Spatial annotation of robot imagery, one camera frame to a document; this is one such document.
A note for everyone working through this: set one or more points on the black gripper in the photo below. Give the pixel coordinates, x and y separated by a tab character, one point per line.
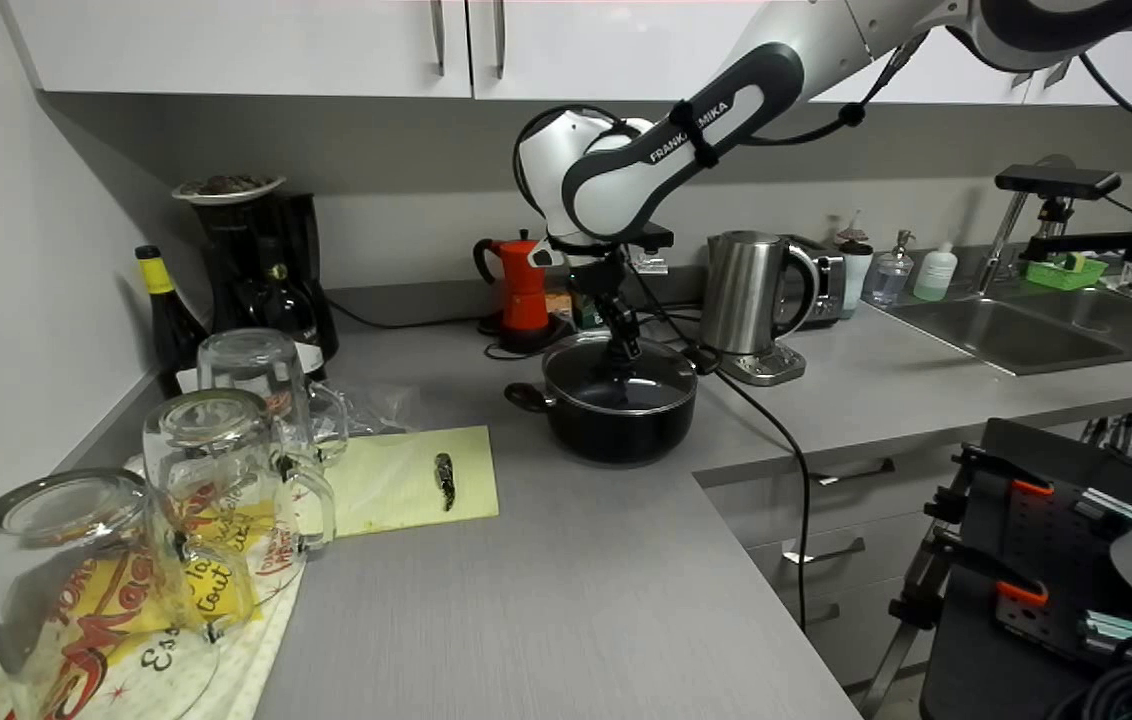
613	281

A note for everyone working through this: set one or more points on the round glass pot lid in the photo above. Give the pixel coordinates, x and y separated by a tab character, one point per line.
590	394

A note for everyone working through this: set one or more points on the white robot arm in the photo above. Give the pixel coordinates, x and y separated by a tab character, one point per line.
669	146

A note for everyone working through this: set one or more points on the black cooking pot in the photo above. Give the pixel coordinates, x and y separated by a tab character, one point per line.
617	439

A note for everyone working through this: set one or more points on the red moka pot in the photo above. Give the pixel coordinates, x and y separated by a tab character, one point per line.
526	286

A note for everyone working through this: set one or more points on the stainless steel electric kettle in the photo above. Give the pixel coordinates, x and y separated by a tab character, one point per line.
745	292

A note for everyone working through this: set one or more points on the steel kettle base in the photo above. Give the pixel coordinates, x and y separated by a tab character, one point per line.
768	364

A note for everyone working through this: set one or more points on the gray drawer cabinet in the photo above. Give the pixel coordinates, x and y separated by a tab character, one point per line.
751	534

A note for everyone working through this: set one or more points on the clear soap pump bottle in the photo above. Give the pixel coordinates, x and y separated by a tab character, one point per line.
890	276

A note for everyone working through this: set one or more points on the yellow cloth mat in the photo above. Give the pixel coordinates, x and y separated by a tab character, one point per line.
388	480

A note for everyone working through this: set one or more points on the white upper cabinet door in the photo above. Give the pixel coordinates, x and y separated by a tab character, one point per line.
230	40
590	40

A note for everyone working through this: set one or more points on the white soap bottle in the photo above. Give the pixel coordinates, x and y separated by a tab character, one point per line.
936	275

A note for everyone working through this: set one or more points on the glass coffee carafe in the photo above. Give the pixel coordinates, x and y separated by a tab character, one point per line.
296	323

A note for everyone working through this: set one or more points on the clear drinking glass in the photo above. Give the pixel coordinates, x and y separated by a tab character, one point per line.
58	575
226	467
259	364

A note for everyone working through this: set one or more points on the black coffee maker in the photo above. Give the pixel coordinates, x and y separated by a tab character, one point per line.
259	241

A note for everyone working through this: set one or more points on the stainless steel sink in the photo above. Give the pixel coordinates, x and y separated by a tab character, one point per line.
1018	332

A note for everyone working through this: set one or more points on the gray metal cart leg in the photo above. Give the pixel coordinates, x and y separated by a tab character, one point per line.
893	655

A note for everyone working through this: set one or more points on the orange black bar clamp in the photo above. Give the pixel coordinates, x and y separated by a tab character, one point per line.
1034	488
1022	595

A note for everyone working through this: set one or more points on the green plastic object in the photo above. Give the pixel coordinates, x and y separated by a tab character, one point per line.
1064	275

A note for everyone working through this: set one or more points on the dark wine bottle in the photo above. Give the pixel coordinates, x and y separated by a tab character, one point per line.
167	332

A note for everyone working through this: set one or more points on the dark metal cart top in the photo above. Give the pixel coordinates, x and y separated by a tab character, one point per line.
978	682

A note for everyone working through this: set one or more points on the printed dish towel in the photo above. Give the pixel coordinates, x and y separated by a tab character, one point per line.
230	655

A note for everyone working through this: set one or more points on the black stereo camera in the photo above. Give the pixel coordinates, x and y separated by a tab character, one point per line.
1056	183

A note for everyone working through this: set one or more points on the black camera stand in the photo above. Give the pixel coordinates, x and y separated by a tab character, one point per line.
1099	246

